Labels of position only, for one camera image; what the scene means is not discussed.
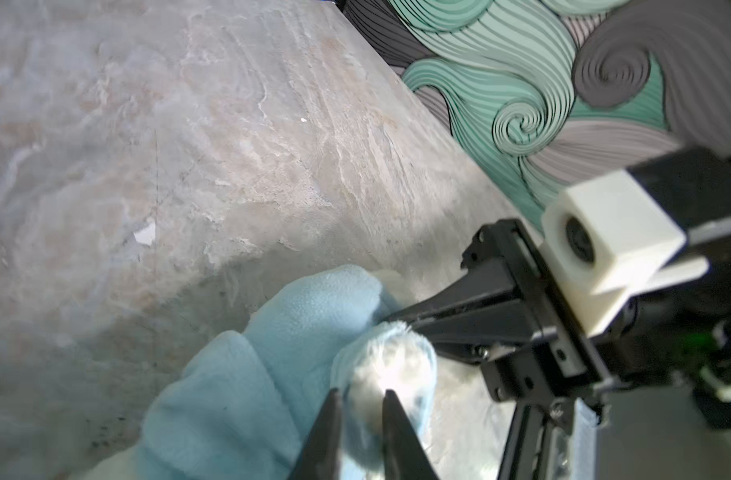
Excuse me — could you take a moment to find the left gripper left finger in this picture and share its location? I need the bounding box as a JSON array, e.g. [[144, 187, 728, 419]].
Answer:
[[288, 389, 344, 480]]

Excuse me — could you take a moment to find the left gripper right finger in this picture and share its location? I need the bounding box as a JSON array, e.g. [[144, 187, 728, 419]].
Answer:
[[381, 390, 439, 480]]

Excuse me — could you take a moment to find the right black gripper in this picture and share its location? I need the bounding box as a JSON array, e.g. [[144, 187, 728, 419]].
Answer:
[[383, 220, 731, 429]]

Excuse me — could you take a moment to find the white teddy bear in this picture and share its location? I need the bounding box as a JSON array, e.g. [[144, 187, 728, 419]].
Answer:
[[70, 268, 517, 480]]

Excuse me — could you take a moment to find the light blue fleece hoodie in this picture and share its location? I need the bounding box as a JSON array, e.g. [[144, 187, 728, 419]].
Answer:
[[134, 263, 439, 480]]

